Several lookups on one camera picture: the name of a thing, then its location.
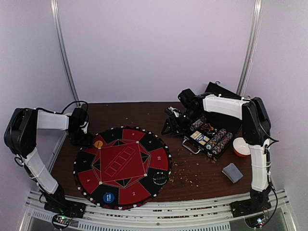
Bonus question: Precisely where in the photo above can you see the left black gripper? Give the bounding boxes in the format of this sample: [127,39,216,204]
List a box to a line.
[68,128,93,147]

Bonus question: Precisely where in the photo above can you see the orange big blind button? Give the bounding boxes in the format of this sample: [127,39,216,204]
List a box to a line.
[94,141,103,148]

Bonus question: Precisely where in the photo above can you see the clear dealer button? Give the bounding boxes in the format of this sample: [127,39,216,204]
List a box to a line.
[153,171,168,186]

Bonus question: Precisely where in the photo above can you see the blue small blind button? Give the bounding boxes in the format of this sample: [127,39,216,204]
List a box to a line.
[103,192,115,204]

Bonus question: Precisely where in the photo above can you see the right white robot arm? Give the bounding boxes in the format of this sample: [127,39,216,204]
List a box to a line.
[161,89,272,193]

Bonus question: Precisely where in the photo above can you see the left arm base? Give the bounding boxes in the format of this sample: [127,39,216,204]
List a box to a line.
[44,198,86,218]

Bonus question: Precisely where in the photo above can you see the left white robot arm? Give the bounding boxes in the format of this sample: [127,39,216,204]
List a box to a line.
[4,107,93,195]

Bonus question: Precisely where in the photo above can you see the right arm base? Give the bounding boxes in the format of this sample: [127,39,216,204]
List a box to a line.
[230,199,272,218]

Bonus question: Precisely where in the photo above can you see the front left chip row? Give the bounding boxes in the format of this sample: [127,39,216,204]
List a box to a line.
[190,116,206,131]

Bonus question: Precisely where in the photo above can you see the chip row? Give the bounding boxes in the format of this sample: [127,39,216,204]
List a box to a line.
[212,132,233,155]
[205,128,227,150]
[190,116,206,131]

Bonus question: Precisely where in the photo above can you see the boxed card decks in case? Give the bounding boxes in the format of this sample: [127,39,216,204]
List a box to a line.
[190,131,210,145]

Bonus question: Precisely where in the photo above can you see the red black triangle card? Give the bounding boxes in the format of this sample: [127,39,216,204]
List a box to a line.
[201,123,215,132]

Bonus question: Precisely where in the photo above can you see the black poker chip case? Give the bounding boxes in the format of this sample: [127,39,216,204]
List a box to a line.
[178,82,242,160]

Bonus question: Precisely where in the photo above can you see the back right chip row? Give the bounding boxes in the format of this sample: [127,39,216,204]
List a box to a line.
[205,128,227,150]

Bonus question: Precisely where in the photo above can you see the front right chip row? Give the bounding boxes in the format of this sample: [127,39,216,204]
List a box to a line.
[212,132,233,155]

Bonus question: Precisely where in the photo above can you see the round red black poker mat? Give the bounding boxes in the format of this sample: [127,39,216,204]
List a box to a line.
[73,126,172,210]

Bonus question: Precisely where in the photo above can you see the orange white bowl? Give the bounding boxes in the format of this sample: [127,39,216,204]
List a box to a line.
[233,137,251,157]

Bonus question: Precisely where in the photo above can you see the right aluminium frame post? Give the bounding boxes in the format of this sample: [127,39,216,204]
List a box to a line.
[236,0,263,97]

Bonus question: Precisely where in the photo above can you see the aluminium frame post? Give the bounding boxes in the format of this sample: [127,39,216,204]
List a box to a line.
[236,0,263,97]
[51,0,79,101]

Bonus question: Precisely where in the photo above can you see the front aluminium rail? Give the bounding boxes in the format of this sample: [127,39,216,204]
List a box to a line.
[17,190,299,231]

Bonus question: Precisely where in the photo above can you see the left aluminium frame post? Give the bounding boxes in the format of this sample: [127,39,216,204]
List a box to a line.
[51,0,79,101]

